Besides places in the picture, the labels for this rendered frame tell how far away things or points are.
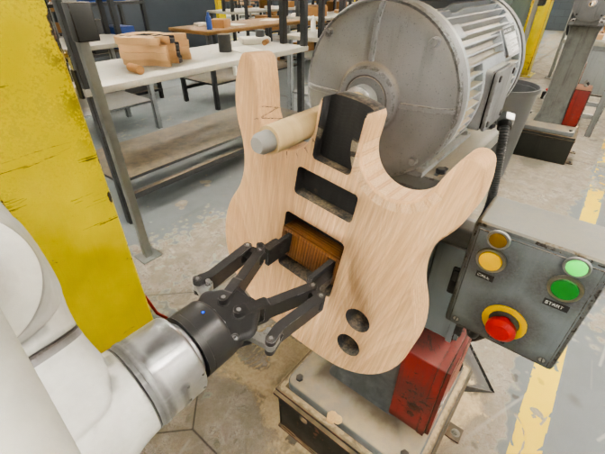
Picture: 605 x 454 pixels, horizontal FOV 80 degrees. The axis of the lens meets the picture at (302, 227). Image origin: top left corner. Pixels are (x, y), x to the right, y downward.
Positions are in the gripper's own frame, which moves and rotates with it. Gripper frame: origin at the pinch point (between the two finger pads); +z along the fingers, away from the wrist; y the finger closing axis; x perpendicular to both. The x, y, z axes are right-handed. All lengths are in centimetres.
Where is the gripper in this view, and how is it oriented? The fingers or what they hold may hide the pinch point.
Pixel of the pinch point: (305, 256)
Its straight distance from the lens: 51.2
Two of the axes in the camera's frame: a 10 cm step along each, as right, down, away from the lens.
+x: 1.1, -7.8, -6.2
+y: 7.7, 4.6, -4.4
